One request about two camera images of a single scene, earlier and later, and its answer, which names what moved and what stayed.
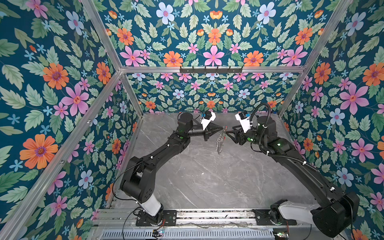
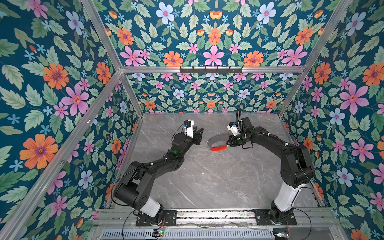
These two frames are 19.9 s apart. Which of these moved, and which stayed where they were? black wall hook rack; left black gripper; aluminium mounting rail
Moved: left black gripper
Stayed: aluminium mounting rail; black wall hook rack
